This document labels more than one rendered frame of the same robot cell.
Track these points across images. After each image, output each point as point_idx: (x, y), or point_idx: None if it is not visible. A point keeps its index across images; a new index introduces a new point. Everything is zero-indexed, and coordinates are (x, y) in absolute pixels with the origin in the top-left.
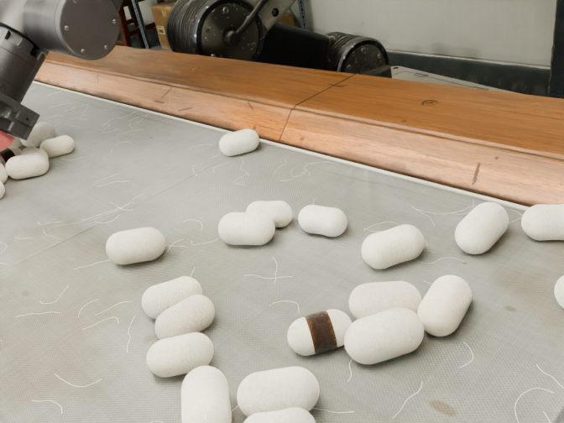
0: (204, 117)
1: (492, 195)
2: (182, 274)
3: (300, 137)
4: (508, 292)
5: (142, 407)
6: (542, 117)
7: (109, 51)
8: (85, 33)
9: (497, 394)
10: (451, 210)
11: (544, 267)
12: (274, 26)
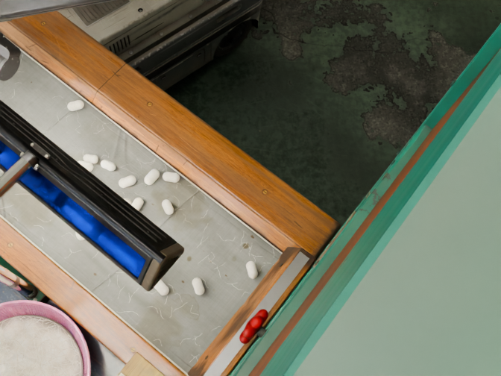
0: (55, 72)
1: (160, 156)
2: None
3: (101, 106)
4: (153, 198)
5: (64, 228)
6: (182, 126)
7: (16, 71)
8: (7, 72)
9: None
10: (147, 161)
11: (165, 190)
12: None
